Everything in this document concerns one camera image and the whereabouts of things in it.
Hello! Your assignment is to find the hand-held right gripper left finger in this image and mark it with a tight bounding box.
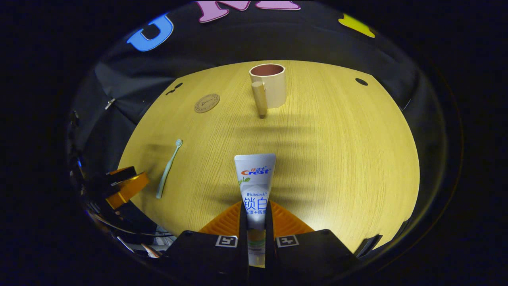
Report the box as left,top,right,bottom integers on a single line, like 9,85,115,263
165,201,250,286

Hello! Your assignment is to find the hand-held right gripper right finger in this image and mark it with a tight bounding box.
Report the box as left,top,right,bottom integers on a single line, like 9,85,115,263
265,201,358,286

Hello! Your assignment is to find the pale green toothbrush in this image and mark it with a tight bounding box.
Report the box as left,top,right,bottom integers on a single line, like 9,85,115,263
156,139,183,199

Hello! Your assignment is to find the white toothpaste tube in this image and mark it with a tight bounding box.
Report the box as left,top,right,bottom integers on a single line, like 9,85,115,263
234,154,277,267

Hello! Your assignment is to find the round wooden coaster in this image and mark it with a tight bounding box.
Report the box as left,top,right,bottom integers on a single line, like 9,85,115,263
194,93,221,114

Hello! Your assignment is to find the beige cup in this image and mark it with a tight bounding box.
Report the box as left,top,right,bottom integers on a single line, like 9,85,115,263
249,64,287,119

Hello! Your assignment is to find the black backdrop cloth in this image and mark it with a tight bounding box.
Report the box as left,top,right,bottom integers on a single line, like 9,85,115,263
69,0,449,247

